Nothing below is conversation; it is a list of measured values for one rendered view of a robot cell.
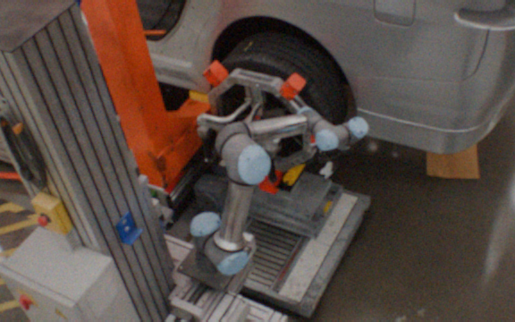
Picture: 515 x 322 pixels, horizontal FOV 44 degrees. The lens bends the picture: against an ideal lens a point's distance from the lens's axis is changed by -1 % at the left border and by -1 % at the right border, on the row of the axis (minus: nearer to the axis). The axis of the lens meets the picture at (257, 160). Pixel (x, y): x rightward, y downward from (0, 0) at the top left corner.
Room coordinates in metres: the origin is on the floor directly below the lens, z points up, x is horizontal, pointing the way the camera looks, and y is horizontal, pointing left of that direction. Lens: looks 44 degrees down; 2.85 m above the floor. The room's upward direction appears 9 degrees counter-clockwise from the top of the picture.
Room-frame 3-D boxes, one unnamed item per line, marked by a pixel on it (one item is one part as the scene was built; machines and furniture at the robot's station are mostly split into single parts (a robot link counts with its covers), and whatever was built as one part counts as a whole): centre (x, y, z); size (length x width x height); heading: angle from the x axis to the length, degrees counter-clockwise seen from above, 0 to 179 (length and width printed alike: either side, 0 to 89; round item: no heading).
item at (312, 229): (2.48, -0.15, 0.13); 0.50 x 0.36 x 0.10; 55
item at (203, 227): (1.59, 0.23, 0.98); 0.13 x 0.12 x 0.14; 29
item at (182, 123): (2.70, 0.32, 0.69); 0.52 x 0.17 x 0.35; 145
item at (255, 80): (2.34, -0.05, 0.85); 0.54 x 0.07 x 0.54; 55
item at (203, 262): (1.60, 0.23, 0.87); 0.15 x 0.15 x 0.10
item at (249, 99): (2.29, 0.10, 1.03); 0.19 x 0.18 x 0.11; 145
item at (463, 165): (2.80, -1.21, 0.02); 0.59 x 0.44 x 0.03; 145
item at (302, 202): (2.48, -0.15, 0.32); 0.40 x 0.30 x 0.28; 55
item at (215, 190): (2.54, 0.18, 0.26); 0.42 x 0.18 x 0.35; 145
